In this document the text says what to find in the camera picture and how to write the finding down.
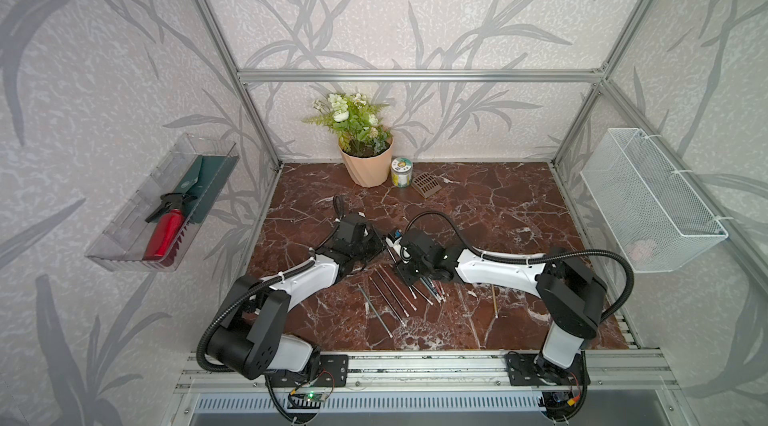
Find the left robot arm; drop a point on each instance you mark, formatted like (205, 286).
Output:
(247, 336)

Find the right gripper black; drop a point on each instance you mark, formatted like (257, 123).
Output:
(400, 269)

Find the white wire mesh basket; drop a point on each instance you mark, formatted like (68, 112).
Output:
(641, 195)

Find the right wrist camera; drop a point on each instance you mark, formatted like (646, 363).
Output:
(394, 237)

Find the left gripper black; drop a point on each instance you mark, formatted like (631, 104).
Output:
(378, 241)

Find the circuit board with wires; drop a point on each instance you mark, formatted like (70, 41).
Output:
(308, 399)

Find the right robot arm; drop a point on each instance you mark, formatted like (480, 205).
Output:
(572, 294)

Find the yellow green tin can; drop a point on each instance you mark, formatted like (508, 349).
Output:
(401, 169)

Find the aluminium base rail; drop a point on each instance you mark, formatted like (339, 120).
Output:
(398, 371)

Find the red spray bottle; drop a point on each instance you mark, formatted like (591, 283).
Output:
(170, 220)

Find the pink object in basket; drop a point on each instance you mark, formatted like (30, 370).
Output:
(641, 251)

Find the red striped pencil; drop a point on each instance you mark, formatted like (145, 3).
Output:
(400, 291)

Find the brown slotted plastic piece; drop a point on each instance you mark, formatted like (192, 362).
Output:
(426, 184)

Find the terracotta pot with plant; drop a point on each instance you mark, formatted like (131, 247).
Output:
(364, 141)

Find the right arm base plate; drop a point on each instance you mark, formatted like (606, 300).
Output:
(529, 369)

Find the green garden trowel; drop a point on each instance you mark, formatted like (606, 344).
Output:
(204, 180)

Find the clear plastic wall tray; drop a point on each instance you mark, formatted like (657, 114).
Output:
(121, 244)

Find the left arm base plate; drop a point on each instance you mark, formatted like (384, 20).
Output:
(322, 369)

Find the blue striped pencil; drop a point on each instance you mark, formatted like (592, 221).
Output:
(392, 293)

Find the dark blue pencil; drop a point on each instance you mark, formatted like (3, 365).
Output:
(390, 307)

